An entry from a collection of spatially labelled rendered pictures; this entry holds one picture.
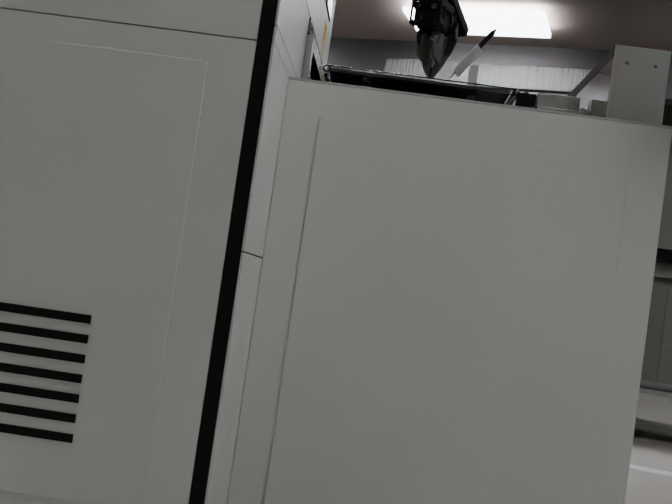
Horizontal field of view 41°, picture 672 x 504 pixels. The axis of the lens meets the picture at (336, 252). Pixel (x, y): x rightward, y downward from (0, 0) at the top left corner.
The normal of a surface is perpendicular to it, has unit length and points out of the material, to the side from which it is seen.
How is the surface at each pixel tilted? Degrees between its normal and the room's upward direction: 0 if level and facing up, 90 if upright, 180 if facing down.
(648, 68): 90
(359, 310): 90
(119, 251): 90
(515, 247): 90
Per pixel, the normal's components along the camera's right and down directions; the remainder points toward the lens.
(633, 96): -0.05, -0.05
